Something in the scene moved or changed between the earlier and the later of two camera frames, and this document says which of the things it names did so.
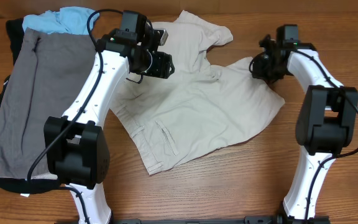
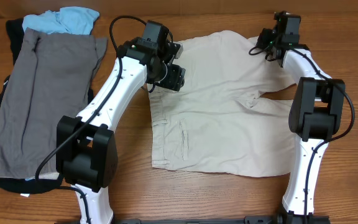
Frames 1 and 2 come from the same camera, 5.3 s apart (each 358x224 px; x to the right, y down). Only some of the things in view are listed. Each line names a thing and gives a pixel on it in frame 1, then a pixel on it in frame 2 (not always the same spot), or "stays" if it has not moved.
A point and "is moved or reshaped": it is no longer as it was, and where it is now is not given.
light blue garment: x=69 y=19 stays
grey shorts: x=49 y=74 stays
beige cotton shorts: x=171 y=118 is moved or reshaped
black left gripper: x=161 y=65 -> x=175 y=78
